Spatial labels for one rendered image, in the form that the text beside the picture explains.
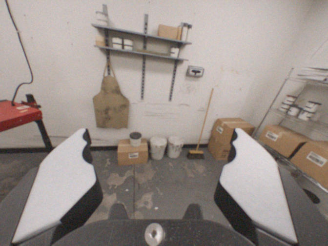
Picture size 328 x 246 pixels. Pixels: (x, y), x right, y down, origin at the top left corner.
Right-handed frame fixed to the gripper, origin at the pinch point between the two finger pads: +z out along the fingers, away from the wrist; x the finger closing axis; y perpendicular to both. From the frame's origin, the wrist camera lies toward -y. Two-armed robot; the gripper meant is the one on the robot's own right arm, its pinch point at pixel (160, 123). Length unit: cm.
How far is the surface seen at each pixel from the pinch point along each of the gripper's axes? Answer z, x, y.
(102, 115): 169, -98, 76
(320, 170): 89, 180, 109
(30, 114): 95, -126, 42
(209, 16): 205, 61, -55
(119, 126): 174, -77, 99
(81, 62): 172, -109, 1
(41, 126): 116, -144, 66
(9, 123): 81, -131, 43
